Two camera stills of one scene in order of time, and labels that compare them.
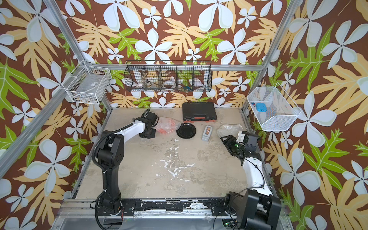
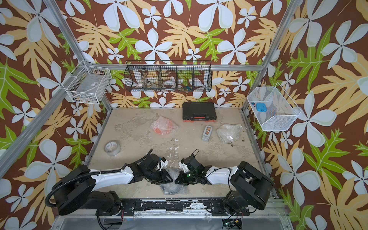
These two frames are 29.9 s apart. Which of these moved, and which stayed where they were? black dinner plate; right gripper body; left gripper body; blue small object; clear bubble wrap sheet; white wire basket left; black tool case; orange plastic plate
Moved: right gripper body; left gripper body; black dinner plate
Stayed: orange plastic plate; white wire basket left; clear bubble wrap sheet; blue small object; black tool case
